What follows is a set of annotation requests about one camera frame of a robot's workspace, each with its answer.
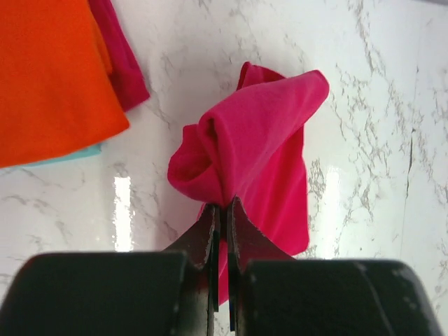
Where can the folded orange t shirt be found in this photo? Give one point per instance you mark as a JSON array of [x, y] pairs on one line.
[[56, 97]]

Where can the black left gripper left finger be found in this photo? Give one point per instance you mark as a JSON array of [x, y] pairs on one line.
[[170, 292]]

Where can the folded magenta t shirt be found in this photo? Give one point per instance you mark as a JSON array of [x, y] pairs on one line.
[[126, 76]]

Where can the magenta red t shirt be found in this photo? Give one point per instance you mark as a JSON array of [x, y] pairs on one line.
[[250, 146]]

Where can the folded teal t shirt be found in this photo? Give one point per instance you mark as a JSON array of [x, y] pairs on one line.
[[85, 153]]

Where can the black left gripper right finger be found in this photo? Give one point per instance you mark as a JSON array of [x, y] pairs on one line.
[[271, 293]]

